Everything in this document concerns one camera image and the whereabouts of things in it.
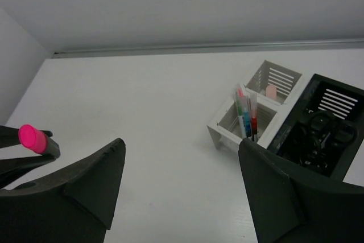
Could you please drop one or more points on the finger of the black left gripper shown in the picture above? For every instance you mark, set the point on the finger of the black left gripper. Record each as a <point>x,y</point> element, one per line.
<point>17,146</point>

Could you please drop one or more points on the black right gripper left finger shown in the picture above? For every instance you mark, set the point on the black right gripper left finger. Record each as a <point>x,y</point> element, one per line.
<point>73,204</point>

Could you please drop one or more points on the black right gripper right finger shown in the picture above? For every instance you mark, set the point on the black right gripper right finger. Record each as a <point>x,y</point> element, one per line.
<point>289,203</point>

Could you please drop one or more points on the pink highlighter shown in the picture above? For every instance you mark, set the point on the pink highlighter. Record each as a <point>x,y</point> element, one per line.
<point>37,141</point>

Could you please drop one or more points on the black handled scissors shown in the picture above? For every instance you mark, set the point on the black handled scissors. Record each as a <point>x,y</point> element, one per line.
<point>311,147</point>
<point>342,132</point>

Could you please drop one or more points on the green pen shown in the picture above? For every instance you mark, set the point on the green pen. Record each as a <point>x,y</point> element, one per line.
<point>240,116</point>

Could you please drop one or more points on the red ink pen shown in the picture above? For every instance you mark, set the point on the red ink pen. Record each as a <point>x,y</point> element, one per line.
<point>254,116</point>

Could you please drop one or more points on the pink eraser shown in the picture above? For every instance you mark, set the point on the pink eraser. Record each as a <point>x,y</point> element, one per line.
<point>271,92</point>

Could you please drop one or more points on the blue ink pen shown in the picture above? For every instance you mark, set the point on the blue ink pen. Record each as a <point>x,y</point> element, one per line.
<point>246,115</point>

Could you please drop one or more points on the pink pen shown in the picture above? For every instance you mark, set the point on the pink pen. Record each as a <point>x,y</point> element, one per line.
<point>238,89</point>

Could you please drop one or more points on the black slotted organizer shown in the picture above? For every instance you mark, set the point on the black slotted organizer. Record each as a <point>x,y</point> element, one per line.
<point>322,93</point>

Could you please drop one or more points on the white slotted organizer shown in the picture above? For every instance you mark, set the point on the white slotted organizer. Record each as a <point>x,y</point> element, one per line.
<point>224,128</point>

